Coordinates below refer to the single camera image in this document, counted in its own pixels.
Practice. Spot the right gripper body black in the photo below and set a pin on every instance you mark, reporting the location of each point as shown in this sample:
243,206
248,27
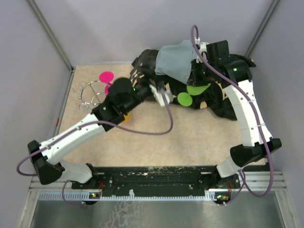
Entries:
202,73

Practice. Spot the green wine glass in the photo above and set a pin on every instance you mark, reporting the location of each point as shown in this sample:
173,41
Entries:
185,98

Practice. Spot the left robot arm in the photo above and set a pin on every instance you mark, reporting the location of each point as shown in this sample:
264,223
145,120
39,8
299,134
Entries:
49,165

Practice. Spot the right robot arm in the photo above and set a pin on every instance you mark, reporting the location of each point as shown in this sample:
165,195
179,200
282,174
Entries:
215,63

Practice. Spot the orange wine glass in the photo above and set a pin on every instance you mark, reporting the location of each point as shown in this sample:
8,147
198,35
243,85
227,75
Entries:
127,117

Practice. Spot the pink wine glass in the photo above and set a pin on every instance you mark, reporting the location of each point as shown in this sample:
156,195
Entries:
106,78

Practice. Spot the light blue folded towel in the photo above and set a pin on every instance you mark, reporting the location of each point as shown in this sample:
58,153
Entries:
175,61

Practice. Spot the black patterned blanket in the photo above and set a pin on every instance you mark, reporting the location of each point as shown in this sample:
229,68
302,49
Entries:
210,96

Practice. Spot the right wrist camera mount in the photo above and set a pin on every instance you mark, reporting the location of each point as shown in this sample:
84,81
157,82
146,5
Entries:
201,46

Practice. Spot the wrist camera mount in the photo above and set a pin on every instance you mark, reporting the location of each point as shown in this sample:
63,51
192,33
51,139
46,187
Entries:
163,95
201,46

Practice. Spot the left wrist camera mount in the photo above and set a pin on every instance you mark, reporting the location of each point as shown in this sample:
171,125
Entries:
163,95

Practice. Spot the chrome wire glass rack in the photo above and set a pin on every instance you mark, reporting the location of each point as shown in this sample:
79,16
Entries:
90,95

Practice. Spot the grey slotted cable duct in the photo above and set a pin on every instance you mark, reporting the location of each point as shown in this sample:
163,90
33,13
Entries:
92,196

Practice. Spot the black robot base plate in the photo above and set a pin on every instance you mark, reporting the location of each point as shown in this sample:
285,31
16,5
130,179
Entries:
157,181

